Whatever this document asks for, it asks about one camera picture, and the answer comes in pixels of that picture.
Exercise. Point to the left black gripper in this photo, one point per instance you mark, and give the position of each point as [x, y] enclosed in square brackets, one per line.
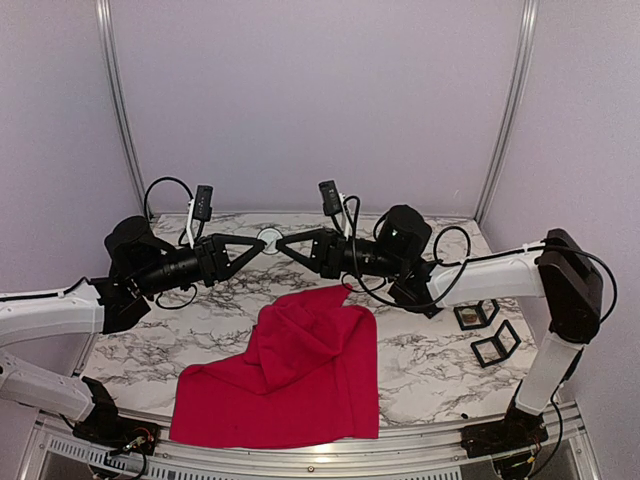
[213, 260]

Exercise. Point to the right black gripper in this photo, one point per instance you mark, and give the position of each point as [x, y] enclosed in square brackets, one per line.
[329, 245]

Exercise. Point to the red t-shirt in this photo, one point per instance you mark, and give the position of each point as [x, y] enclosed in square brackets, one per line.
[307, 377]

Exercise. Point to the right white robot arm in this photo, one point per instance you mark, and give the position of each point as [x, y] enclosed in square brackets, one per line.
[556, 269]

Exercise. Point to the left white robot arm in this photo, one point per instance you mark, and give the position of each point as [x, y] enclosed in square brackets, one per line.
[143, 266]

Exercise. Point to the black open display box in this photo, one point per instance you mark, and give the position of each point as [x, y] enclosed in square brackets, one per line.
[497, 348]
[486, 311]

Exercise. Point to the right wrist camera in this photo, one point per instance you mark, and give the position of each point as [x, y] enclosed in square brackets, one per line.
[341, 209]

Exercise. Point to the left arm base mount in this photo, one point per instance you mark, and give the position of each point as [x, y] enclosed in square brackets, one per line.
[105, 426]

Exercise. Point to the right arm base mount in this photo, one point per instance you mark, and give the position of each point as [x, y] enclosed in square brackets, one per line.
[517, 429]

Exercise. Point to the left aluminium frame post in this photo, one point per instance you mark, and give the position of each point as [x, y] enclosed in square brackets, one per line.
[110, 56]

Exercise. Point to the aluminium frame post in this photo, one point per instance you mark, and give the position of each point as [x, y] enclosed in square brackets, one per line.
[515, 94]
[110, 56]

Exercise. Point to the right aluminium frame post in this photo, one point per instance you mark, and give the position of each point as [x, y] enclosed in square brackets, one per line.
[515, 94]

